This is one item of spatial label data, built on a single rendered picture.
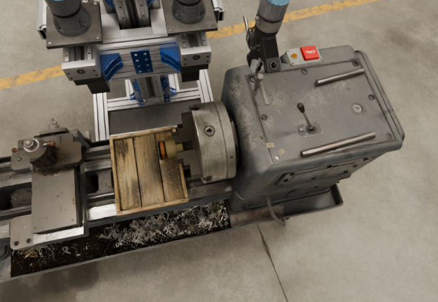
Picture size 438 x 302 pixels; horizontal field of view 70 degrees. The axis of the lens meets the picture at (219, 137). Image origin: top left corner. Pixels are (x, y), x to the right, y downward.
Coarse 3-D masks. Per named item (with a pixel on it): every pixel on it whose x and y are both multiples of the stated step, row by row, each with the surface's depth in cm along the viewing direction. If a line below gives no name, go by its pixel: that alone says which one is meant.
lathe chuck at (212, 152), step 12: (204, 108) 115; (204, 120) 111; (216, 120) 111; (204, 132) 109; (216, 132) 110; (204, 144) 109; (216, 144) 109; (204, 156) 109; (216, 156) 110; (204, 168) 111; (216, 168) 112; (204, 180) 118; (216, 180) 120
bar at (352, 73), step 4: (360, 68) 120; (344, 72) 119; (348, 72) 119; (352, 72) 119; (356, 72) 119; (360, 72) 120; (332, 76) 117; (336, 76) 118; (340, 76) 118; (344, 76) 118; (348, 76) 119; (316, 80) 117; (320, 80) 116; (324, 80) 116; (328, 80) 117; (332, 80) 117; (336, 80) 118; (316, 84) 118; (320, 84) 117
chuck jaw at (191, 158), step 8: (184, 152) 120; (192, 152) 120; (184, 160) 118; (192, 160) 118; (184, 168) 119; (192, 168) 116; (200, 168) 116; (192, 176) 116; (200, 176) 118; (208, 176) 116
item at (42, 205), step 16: (64, 128) 134; (32, 176) 125; (48, 176) 126; (64, 176) 126; (32, 192) 123; (48, 192) 123; (64, 192) 124; (32, 208) 120; (48, 208) 121; (64, 208) 121; (32, 224) 118; (48, 224) 119; (64, 224) 119
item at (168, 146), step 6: (168, 138) 121; (162, 144) 119; (168, 144) 119; (174, 144) 118; (180, 144) 120; (162, 150) 118; (168, 150) 118; (174, 150) 118; (180, 150) 120; (162, 156) 119; (168, 156) 119; (174, 156) 120
